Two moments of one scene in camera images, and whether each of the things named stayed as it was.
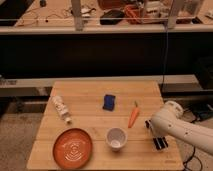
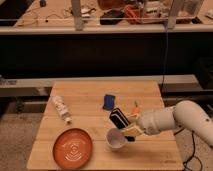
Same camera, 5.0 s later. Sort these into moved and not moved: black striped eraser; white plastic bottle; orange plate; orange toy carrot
Moved: black striped eraser
Not moved: orange plate; orange toy carrot; white plastic bottle
